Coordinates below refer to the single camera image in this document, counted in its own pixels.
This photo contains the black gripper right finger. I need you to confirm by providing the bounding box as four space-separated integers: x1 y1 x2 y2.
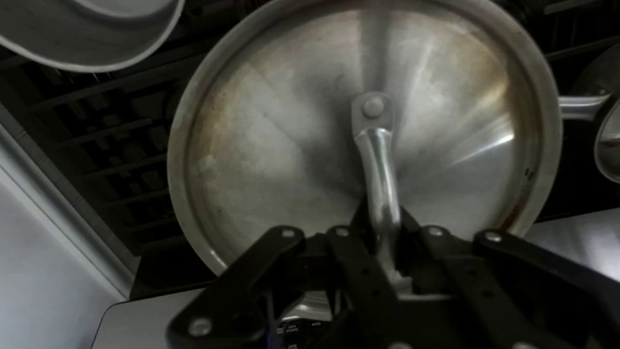
404 222 620 349

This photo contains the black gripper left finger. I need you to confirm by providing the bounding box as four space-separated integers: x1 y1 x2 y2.
166 224 408 349

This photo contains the white ceramic bowl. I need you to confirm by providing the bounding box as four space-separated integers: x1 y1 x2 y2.
0 0 189 73

